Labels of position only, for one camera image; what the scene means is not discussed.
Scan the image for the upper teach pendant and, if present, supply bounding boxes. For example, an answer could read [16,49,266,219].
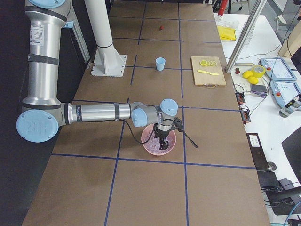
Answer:
[260,57,297,81]

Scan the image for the red object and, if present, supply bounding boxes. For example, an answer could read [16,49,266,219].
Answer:
[218,0,228,16]

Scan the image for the computer monitor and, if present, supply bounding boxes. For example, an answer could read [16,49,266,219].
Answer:
[258,129,301,216]

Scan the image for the whole lemon front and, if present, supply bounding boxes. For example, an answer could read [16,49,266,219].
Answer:
[242,70,253,79]

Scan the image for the clear plastic bag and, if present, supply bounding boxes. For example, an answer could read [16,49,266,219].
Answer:
[214,14,248,30]

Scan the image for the ice cubes in bowl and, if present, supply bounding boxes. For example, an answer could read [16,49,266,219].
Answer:
[143,131,176,156]

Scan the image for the aluminium frame post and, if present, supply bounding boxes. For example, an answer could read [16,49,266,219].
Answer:
[225,0,267,73]

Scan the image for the light blue cup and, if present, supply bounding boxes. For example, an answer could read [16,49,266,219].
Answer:
[155,57,166,71]

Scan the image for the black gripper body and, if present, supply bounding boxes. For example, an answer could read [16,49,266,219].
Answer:
[154,128,169,141]

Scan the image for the yellow cloth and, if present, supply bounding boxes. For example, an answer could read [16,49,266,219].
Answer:
[217,26,237,41]

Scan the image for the yellow tape roll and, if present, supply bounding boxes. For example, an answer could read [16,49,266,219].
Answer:
[252,65,266,78]

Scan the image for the lower teach pendant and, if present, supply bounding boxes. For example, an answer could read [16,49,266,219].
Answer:
[270,81,301,108]

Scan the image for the white camera pole stand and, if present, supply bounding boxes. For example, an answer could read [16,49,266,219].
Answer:
[85,0,127,77]

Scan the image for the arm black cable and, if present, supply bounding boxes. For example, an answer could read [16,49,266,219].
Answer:
[123,119,198,149]

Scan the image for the whole lemon back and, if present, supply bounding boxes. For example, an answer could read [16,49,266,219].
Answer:
[248,76,259,85]

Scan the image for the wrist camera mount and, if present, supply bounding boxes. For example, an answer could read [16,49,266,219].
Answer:
[173,117,184,133]

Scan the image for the whole lemon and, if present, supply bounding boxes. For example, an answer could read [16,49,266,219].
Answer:
[248,76,259,85]
[242,70,253,79]

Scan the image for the pink bowl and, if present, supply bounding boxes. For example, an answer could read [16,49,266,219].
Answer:
[141,124,176,156]

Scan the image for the wooden cutting board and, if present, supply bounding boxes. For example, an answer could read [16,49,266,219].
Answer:
[191,56,226,87]

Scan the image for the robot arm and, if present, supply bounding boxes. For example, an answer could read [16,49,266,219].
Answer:
[16,0,178,150]

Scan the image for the teach pendant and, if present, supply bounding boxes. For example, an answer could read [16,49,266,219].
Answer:
[270,81,301,108]
[260,57,297,81]

